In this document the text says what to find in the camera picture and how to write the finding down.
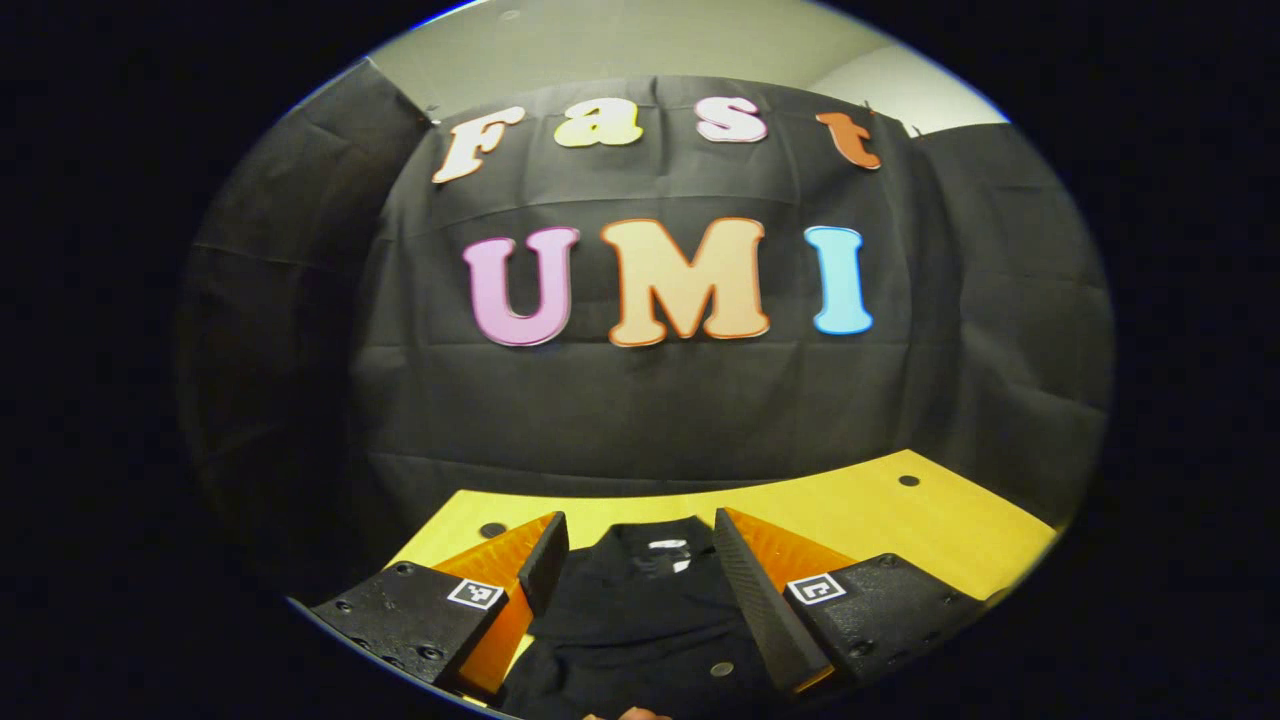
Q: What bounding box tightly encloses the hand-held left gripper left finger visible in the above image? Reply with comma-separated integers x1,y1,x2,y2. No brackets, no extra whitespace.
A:
310,511,571,699

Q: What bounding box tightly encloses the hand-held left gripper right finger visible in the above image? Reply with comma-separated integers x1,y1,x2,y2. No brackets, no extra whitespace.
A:
712,507,989,698

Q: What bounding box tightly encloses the black garment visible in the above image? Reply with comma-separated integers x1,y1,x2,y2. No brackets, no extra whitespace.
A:
498,517,801,720

